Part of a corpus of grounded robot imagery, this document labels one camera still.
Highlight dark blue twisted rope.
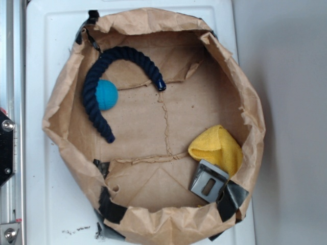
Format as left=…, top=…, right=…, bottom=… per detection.
left=82, top=46, right=167, bottom=144

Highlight brown paper bag bin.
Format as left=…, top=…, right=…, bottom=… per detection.
left=42, top=8, right=266, bottom=244

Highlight yellow microfiber cloth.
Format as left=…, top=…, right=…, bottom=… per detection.
left=188, top=125, right=243, bottom=177

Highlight light blue rubber ball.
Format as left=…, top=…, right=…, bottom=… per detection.
left=96, top=80, right=119, bottom=111

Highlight white plastic tray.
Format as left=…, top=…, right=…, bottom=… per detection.
left=25, top=0, right=256, bottom=245

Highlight black mounting plate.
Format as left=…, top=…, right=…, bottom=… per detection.
left=0, top=108, right=15, bottom=187

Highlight grey metal bracket plate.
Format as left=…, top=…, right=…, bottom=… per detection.
left=189, top=159, right=229, bottom=203

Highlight aluminium frame rail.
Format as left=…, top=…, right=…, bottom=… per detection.
left=1, top=1, right=27, bottom=244

